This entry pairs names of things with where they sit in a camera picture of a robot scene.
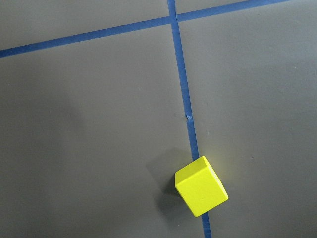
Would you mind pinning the yellow wooden block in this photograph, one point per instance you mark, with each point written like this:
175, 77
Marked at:
200, 187

